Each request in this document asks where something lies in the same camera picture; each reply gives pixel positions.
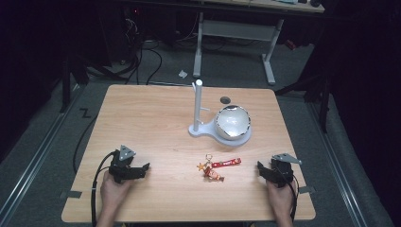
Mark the white bowl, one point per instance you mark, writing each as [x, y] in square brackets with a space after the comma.
[232, 122]

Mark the black stand legs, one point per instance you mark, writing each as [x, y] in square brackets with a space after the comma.
[67, 82]
[318, 94]

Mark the person's left hand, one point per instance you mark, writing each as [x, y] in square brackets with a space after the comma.
[113, 192]

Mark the white stand with pole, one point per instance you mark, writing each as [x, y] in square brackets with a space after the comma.
[198, 107]

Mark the white paper scrap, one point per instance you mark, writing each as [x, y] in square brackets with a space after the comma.
[183, 74]

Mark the person's right hand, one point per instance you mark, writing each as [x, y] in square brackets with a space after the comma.
[280, 197]

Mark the metal floor rail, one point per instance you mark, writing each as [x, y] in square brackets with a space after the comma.
[334, 157]
[34, 164]

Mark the grey metal frame desk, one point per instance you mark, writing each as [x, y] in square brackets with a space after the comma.
[236, 30]

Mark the grey tape piece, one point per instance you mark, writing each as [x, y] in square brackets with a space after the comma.
[72, 194]
[306, 189]

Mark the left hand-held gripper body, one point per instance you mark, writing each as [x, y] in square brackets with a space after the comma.
[121, 164]

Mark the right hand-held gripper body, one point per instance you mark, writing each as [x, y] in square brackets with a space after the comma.
[282, 171]

